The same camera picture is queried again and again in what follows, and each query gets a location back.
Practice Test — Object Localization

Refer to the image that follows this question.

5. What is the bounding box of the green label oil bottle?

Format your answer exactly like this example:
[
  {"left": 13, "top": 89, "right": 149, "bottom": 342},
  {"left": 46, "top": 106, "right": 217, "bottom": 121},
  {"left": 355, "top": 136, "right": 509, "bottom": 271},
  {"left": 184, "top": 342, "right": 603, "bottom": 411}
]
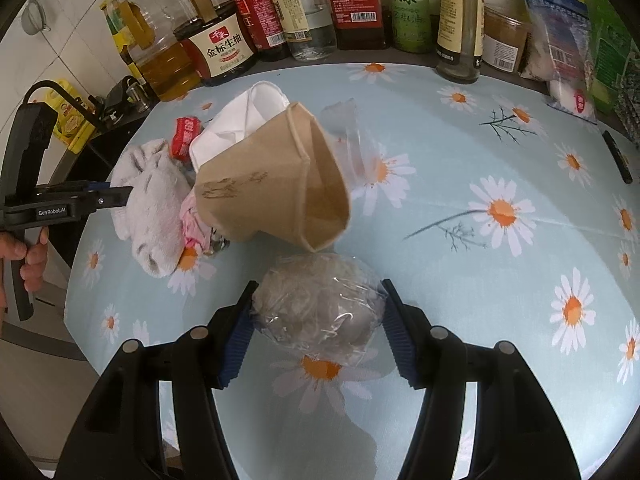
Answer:
[{"left": 390, "top": 0, "right": 433, "bottom": 53}]

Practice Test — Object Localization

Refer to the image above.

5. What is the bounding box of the clear vinegar bottle cream label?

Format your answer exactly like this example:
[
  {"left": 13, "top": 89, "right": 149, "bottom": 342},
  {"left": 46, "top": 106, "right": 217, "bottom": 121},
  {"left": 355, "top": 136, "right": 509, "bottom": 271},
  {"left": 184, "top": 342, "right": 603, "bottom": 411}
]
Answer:
[{"left": 265, "top": 0, "right": 338, "bottom": 62}]

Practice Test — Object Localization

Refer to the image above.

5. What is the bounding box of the white paper napkin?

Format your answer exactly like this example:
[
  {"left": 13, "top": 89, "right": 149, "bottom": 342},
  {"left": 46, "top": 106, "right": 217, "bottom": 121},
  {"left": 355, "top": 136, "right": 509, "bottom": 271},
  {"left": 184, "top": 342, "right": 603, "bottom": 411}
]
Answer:
[{"left": 189, "top": 81, "right": 290, "bottom": 171}]

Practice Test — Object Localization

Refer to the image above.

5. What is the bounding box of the dark bottle red label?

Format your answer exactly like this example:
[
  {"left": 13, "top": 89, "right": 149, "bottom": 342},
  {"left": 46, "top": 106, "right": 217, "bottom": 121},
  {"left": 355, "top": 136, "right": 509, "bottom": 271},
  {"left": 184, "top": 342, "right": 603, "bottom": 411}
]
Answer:
[{"left": 320, "top": 0, "right": 393, "bottom": 50}]

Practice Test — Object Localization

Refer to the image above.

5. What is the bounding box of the metal knob fixture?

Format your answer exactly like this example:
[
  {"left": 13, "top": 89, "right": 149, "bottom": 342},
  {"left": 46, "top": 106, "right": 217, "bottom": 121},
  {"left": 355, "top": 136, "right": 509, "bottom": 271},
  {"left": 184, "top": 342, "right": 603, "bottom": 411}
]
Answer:
[{"left": 102, "top": 76, "right": 151, "bottom": 123}]

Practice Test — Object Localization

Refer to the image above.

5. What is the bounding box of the daisy print tablecloth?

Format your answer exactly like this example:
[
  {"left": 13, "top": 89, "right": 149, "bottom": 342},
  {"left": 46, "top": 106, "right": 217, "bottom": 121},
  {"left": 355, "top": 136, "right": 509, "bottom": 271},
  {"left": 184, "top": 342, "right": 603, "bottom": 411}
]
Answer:
[{"left": 67, "top": 47, "right": 640, "bottom": 480}]

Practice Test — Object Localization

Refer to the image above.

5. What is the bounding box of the yellow packet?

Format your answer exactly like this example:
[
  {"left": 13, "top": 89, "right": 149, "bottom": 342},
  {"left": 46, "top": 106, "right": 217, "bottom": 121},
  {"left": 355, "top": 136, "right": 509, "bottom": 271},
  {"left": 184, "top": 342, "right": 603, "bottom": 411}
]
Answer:
[{"left": 52, "top": 79, "right": 96, "bottom": 155}]

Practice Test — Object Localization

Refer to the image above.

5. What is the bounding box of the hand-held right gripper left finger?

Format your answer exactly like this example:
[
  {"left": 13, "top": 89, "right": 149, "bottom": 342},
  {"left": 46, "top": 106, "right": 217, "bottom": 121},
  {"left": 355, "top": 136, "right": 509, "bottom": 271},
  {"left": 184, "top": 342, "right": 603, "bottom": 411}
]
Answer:
[{"left": 55, "top": 282, "right": 257, "bottom": 480}]

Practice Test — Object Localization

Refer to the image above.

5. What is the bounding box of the black marker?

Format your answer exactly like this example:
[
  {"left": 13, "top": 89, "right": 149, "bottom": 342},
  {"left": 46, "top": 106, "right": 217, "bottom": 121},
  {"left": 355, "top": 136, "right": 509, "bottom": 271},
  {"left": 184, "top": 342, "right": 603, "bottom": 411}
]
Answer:
[{"left": 602, "top": 131, "right": 633, "bottom": 184}]

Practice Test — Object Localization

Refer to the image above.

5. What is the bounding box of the plastic jar brown powder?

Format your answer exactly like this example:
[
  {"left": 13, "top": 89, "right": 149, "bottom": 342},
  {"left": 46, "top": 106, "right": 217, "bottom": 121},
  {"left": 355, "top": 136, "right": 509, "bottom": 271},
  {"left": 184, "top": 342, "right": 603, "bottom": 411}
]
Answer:
[{"left": 482, "top": 4, "right": 533, "bottom": 72}]

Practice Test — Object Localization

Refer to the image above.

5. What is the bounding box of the white towel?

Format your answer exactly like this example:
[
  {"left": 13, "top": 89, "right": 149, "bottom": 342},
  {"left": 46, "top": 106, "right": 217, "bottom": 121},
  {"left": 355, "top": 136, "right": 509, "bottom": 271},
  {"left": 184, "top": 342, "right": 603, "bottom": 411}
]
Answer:
[{"left": 109, "top": 139, "right": 201, "bottom": 278}]

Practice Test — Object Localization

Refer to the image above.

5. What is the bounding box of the green packet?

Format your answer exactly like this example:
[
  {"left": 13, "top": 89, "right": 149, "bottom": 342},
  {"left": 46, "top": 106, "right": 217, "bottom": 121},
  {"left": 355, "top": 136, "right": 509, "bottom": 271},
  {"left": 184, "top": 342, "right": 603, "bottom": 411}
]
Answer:
[{"left": 587, "top": 0, "right": 640, "bottom": 116}]

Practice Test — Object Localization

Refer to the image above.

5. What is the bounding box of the clear plastic film sheet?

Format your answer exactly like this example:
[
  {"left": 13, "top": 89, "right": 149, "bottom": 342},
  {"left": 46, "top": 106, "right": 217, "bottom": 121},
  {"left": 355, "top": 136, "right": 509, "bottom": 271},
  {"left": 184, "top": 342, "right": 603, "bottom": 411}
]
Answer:
[{"left": 320, "top": 100, "right": 396, "bottom": 211}]

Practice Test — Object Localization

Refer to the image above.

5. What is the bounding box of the yellow cooking oil bottle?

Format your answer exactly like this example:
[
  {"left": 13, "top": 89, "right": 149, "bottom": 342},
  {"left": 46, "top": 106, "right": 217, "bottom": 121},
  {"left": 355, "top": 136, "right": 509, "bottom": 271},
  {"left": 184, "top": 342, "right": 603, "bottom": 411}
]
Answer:
[{"left": 100, "top": 0, "right": 201, "bottom": 103}]

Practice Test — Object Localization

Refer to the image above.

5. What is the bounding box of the pink crumpled wrapper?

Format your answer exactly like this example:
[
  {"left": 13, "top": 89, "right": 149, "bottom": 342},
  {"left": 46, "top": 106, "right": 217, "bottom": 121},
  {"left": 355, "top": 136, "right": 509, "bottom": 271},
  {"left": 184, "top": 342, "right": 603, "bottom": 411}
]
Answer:
[{"left": 179, "top": 192, "right": 231, "bottom": 256}]

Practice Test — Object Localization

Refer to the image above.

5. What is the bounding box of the colourful snack wrapper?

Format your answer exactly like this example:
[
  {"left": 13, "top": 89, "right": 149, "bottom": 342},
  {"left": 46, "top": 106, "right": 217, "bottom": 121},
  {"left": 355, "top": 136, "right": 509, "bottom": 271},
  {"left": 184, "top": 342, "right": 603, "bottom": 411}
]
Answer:
[{"left": 170, "top": 116, "right": 202, "bottom": 162}]

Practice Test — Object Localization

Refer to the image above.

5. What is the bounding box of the metal strainer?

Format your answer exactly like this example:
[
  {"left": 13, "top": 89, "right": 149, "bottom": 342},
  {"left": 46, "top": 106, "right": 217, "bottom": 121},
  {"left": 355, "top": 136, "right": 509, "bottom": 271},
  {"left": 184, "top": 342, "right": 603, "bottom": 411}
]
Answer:
[{"left": 22, "top": 0, "right": 53, "bottom": 33}]

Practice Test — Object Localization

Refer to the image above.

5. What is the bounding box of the large dark soy sauce jug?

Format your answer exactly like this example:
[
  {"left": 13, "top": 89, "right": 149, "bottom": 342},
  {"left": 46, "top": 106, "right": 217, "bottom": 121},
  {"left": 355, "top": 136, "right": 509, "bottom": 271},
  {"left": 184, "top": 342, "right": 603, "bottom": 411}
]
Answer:
[{"left": 172, "top": 0, "right": 258, "bottom": 86}]

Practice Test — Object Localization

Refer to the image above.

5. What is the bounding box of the brown paper bag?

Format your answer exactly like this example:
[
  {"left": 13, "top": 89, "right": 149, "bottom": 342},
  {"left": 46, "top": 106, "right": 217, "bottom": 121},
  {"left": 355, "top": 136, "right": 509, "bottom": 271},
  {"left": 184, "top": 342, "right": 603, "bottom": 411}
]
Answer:
[{"left": 192, "top": 101, "right": 353, "bottom": 253}]

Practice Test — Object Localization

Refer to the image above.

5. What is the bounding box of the clear plastic bag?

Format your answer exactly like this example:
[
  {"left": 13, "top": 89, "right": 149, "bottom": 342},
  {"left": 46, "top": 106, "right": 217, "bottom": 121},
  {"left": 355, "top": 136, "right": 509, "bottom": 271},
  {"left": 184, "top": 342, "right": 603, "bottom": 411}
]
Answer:
[{"left": 252, "top": 252, "right": 388, "bottom": 358}]

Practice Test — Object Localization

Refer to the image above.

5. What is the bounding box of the patterned cloth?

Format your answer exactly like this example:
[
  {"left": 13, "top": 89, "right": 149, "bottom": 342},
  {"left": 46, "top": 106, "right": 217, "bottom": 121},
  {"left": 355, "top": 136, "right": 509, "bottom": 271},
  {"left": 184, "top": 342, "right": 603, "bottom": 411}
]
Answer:
[{"left": 612, "top": 80, "right": 640, "bottom": 141}]

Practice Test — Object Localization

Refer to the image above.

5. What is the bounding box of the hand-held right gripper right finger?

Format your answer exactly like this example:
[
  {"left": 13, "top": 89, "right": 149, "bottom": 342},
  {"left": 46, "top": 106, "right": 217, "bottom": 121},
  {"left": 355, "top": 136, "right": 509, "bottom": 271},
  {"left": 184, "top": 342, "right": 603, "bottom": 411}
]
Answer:
[{"left": 380, "top": 279, "right": 581, "bottom": 480}]

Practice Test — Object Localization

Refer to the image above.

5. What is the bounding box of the small clear plastic bottle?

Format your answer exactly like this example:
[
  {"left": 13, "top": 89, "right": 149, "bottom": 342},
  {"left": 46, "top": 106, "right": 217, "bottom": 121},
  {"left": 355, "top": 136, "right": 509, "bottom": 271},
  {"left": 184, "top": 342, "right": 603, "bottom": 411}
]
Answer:
[{"left": 522, "top": 0, "right": 601, "bottom": 123}]

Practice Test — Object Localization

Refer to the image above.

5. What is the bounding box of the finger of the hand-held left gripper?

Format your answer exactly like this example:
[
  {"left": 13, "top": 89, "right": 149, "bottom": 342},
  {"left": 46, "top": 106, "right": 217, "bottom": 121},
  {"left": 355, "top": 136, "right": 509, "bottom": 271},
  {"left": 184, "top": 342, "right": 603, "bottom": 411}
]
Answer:
[{"left": 82, "top": 185, "right": 135, "bottom": 209}]

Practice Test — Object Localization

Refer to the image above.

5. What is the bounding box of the glass bottle tan label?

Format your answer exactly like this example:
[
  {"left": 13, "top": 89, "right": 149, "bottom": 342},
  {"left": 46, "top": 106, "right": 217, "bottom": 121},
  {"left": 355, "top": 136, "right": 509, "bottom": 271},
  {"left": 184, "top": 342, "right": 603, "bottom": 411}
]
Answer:
[{"left": 435, "top": 0, "right": 488, "bottom": 83}]

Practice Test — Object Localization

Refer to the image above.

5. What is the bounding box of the person's left hand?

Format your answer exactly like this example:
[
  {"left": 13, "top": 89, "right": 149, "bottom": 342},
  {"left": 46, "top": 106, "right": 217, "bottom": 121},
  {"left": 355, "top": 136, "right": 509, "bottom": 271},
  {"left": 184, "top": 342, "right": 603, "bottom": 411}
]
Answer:
[{"left": 0, "top": 227, "right": 50, "bottom": 293}]

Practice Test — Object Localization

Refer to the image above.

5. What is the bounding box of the red label sauce bottle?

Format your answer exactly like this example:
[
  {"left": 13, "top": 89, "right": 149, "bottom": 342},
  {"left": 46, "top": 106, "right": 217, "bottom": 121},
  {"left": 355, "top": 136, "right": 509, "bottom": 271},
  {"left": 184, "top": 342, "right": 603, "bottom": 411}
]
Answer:
[{"left": 222, "top": 0, "right": 291, "bottom": 61}]

